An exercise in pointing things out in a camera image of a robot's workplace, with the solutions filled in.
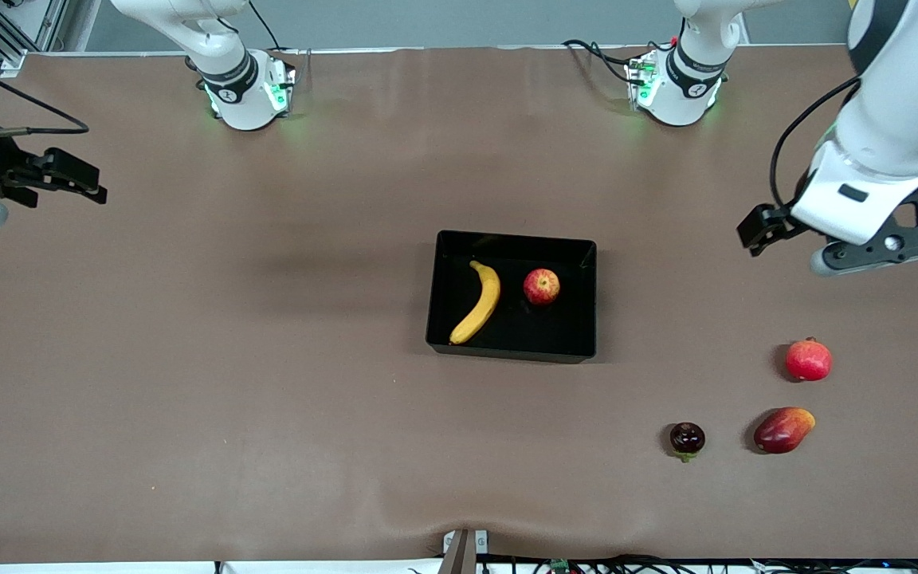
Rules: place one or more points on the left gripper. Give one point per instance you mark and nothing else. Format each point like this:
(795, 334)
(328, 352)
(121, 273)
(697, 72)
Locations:
(786, 217)

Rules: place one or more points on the red yellow apple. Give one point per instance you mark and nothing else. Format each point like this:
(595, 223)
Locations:
(542, 287)

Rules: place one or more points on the yellow banana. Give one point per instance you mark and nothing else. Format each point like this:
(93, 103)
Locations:
(484, 307)

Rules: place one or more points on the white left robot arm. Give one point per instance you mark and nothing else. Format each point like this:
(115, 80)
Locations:
(686, 88)

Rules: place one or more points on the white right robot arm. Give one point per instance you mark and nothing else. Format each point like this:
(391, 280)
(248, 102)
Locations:
(240, 88)

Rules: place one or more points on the black plastic box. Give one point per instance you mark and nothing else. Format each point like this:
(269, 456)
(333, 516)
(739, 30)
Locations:
(523, 335)

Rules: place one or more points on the red pomegranate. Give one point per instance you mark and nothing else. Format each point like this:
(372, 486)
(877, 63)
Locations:
(808, 361)

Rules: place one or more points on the red yellow mango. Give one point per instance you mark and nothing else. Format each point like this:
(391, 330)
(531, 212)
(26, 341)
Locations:
(782, 430)

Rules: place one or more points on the dark purple mangosteen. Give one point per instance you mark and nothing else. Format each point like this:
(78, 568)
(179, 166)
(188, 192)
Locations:
(687, 438)

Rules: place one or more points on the aluminium frame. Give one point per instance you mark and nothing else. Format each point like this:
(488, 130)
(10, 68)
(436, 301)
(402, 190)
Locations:
(45, 20)

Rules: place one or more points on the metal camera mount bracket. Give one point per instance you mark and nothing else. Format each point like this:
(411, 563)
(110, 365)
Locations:
(463, 554)

